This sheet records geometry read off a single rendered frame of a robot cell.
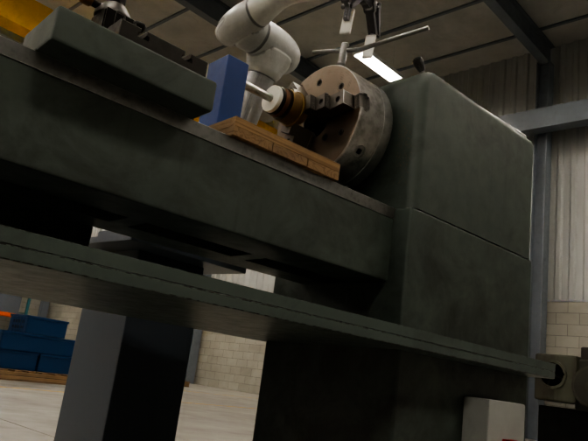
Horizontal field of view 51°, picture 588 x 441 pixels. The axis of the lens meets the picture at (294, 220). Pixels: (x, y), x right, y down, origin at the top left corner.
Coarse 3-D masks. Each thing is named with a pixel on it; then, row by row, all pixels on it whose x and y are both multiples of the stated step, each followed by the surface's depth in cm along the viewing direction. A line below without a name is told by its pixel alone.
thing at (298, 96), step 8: (288, 88) 156; (288, 96) 152; (296, 96) 154; (280, 104) 151; (288, 104) 152; (296, 104) 153; (304, 104) 154; (272, 112) 153; (280, 112) 152; (288, 112) 153; (296, 112) 154; (280, 120) 155; (288, 120) 155; (296, 120) 155; (304, 120) 158
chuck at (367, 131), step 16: (304, 80) 171; (320, 80) 166; (336, 80) 161; (352, 80) 156; (368, 96) 155; (352, 112) 153; (368, 112) 153; (320, 128) 170; (336, 128) 156; (352, 128) 152; (368, 128) 153; (320, 144) 159; (336, 144) 154; (352, 144) 152; (368, 144) 155; (336, 160) 153; (352, 160) 155; (368, 160) 157; (352, 176) 159
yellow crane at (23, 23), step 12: (0, 0) 1102; (12, 0) 1118; (24, 0) 1135; (0, 12) 1100; (12, 12) 1116; (24, 12) 1133; (36, 12) 1149; (48, 12) 1166; (0, 24) 1133; (12, 24) 1127; (24, 24) 1131; (36, 24) 1147; (24, 36) 1162; (276, 132) 1591
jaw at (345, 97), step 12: (312, 96) 155; (324, 96) 153; (336, 96) 153; (348, 96) 152; (360, 96) 154; (312, 108) 154; (324, 108) 153; (336, 108) 153; (348, 108) 153; (324, 120) 159
